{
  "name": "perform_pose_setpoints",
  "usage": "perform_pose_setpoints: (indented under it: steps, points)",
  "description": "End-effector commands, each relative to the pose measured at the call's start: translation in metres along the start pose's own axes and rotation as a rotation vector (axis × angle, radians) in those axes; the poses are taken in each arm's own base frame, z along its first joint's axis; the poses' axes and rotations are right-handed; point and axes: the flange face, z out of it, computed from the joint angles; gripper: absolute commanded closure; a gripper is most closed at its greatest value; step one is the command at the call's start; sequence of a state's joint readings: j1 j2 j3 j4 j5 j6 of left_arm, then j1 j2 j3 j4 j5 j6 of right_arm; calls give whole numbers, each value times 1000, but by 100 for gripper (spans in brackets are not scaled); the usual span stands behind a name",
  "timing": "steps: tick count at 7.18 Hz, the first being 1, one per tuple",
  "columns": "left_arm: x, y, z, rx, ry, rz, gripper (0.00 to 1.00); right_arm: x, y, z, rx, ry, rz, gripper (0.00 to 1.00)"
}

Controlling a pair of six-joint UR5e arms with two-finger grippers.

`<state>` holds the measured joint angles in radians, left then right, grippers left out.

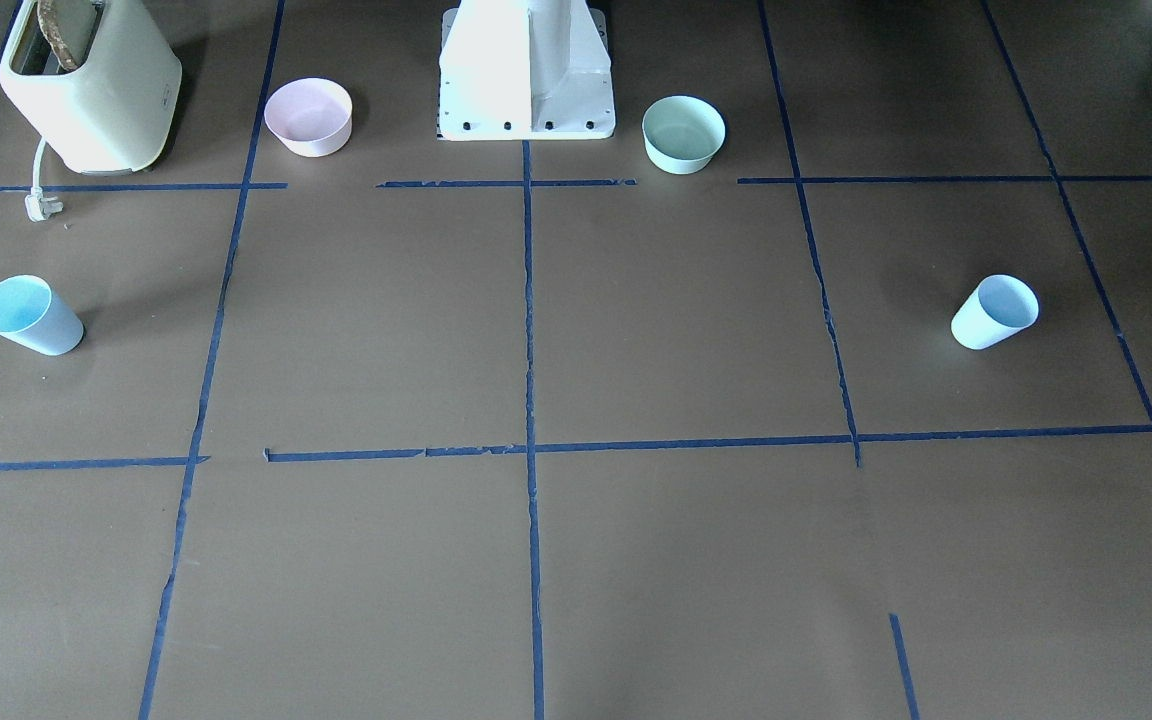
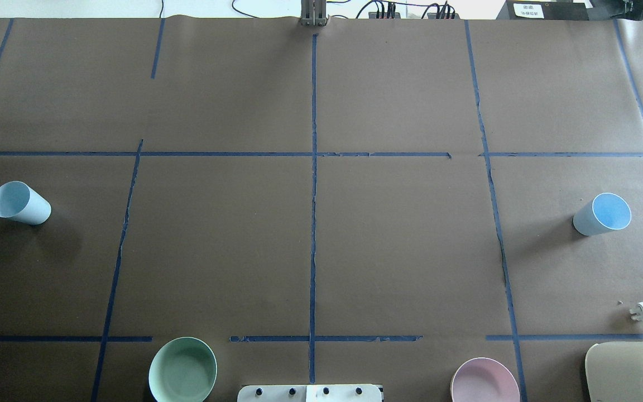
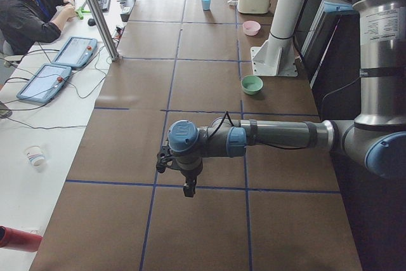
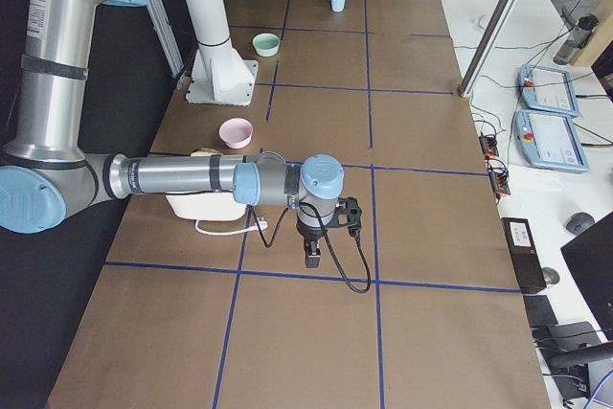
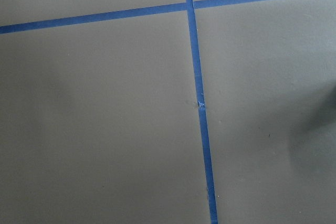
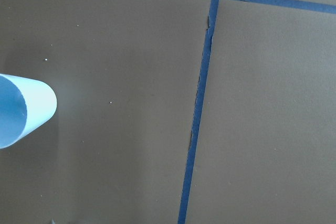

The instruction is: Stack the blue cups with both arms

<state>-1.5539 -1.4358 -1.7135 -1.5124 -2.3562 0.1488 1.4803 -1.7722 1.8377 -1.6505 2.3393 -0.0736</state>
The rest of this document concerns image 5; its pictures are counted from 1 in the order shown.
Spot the left vertical blue tape strip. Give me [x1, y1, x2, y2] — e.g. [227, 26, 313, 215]
[186, 0, 218, 223]

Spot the long horizontal blue tape strip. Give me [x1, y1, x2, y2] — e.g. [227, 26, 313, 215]
[1, 0, 268, 34]

